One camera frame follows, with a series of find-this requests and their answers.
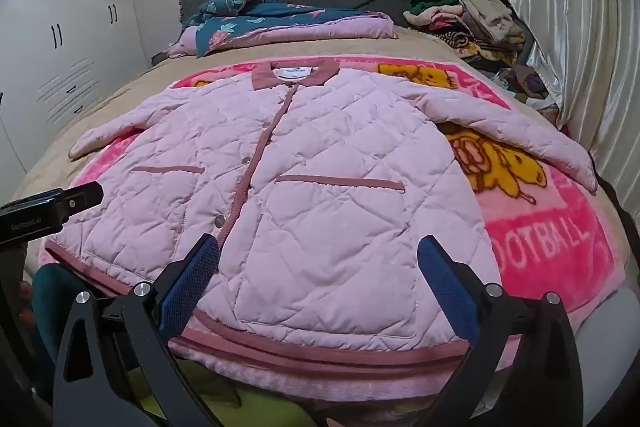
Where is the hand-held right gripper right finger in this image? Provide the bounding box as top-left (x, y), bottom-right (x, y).
top-left (415, 234), bottom-right (585, 427)

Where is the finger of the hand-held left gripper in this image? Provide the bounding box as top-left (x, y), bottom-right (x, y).
top-left (49, 181), bottom-right (105, 221)

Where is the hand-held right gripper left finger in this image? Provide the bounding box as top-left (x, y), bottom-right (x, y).
top-left (52, 233), bottom-right (221, 427)

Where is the pink quilted jacket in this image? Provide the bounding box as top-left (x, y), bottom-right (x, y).
top-left (44, 61), bottom-right (599, 353)

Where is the person's left forearm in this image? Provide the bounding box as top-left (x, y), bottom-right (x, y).
top-left (31, 263), bottom-right (103, 388)

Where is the pile of folded clothes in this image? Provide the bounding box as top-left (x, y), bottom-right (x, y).
top-left (402, 0), bottom-right (562, 108)

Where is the bed with beige sheet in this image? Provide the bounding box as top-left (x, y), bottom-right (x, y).
top-left (10, 26), bottom-right (640, 427)

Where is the pink printed blanket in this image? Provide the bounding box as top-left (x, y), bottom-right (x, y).
top-left (45, 55), bottom-right (627, 403)

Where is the person's yellow-green clothing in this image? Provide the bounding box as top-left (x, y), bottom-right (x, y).
top-left (135, 354), bottom-right (323, 427)

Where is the white wardrobe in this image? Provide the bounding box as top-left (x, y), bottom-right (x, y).
top-left (0, 0), bottom-right (151, 188)

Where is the blue floral quilt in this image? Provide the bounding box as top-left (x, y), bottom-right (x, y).
top-left (167, 0), bottom-right (399, 59)

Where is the white satin curtain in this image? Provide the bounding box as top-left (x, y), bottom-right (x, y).
top-left (507, 0), bottom-right (640, 208)

